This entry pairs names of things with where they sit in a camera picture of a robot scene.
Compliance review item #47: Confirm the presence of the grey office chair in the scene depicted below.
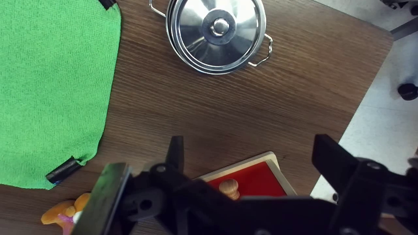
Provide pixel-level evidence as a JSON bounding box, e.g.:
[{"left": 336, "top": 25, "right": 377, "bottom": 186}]
[{"left": 388, "top": 17, "right": 418, "bottom": 102}]

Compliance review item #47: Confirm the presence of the steel pot with lid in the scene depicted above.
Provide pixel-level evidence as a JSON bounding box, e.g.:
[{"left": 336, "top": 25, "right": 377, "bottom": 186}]
[{"left": 148, "top": 0, "right": 276, "bottom": 77}]

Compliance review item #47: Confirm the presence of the red drawer with wooden knob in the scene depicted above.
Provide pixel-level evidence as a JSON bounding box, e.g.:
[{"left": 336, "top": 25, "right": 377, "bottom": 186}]
[{"left": 208, "top": 160, "right": 289, "bottom": 202}]

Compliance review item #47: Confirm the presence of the dark wooden table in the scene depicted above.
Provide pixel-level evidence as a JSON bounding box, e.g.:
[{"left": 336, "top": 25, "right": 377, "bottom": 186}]
[{"left": 0, "top": 0, "right": 395, "bottom": 235}]

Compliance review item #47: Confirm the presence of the green cloth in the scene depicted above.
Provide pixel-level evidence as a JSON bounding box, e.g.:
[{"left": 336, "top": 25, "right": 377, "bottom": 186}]
[{"left": 0, "top": 0, "right": 125, "bottom": 190}]

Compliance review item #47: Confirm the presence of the orange toy animal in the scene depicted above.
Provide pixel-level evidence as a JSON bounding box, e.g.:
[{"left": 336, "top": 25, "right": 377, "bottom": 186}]
[{"left": 40, "top": 192, "right": 93, "bottom": 228}]

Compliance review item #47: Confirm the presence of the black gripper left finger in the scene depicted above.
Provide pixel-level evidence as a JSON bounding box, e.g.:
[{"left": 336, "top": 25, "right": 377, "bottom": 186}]
[{"left": 70, "top": 134, "right": 186, "bottom": 235}]

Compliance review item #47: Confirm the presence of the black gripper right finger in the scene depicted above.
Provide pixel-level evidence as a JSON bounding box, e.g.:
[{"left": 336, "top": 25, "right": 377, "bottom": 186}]
[{"left": 313, "top": 133, "right": 418, "bottom": 235}]

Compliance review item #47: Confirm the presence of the black cloth clip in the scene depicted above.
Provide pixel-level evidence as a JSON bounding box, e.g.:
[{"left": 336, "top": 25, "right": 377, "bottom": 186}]
[
  {"left": 45, "top": 155, "right": 84, "bottom": 184},
  {"left": 97, "top": 0, "right": 119, "bottom": 11}
]

